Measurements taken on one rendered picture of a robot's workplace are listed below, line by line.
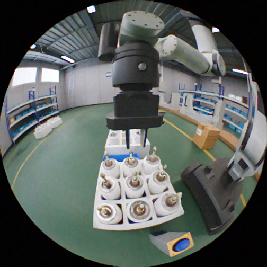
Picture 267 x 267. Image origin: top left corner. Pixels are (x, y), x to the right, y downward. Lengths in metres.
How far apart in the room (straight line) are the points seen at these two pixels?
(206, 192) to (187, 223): 0.24
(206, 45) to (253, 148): 0.38
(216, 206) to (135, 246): 0.47
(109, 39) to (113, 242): 0.74
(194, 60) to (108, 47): 0.19
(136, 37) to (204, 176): 0.63
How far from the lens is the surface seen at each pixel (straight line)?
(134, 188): 0.34
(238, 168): 0.67
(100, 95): 6.59
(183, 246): 0.29
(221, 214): 0.61
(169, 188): 0.45
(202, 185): 0.57
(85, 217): 0.64
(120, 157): 0.68
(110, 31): 0.19
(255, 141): 0.40
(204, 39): 0.40
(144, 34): 0.16
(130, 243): 0.59
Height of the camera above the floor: 0.57
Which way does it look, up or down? 28 degrees down
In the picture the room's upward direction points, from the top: straight up
